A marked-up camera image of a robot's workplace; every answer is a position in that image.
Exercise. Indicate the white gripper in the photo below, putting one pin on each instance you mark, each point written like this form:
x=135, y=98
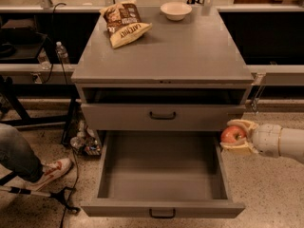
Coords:
x=265, y=139

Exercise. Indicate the red apple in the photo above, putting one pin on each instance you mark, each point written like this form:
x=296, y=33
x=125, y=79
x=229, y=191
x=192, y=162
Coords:
x=232, y=134

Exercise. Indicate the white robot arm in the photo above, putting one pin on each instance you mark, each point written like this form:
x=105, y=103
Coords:
x=291, y=143

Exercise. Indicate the grey drawer cabinet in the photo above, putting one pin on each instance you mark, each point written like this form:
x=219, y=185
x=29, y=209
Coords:
x=190, y=62

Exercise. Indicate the open grey bottom drawer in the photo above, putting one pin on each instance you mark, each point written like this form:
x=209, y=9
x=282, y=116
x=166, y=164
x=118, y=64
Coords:
x=162, y=175

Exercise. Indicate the closed grey upper drawer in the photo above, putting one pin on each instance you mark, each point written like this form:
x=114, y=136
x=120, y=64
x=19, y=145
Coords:
x=160, y=117

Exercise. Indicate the white bowl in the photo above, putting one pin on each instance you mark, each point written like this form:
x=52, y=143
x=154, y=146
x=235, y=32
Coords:
x=175, y=11

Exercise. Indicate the pile of small clutter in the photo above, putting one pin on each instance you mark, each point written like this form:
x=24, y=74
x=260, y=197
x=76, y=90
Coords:
x=84, y=141

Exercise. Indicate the chips bag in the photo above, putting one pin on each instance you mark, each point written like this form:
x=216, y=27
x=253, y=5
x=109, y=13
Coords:
x=124, y=23

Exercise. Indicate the black white stand leg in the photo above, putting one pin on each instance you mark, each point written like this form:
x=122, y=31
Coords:
x=59, y=196

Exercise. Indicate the white red sneaker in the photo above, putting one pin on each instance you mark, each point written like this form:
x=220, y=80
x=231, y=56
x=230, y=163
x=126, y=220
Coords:
x=51, y=172

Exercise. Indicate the clear water bottle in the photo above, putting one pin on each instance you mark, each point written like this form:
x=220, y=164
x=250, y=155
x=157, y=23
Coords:
x=62, y=53

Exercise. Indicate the jeans leg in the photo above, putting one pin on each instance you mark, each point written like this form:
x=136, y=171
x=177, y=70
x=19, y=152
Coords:
x=17, y=156

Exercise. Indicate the black table frame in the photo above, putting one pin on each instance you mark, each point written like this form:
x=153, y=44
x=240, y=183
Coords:
x=37, y=96

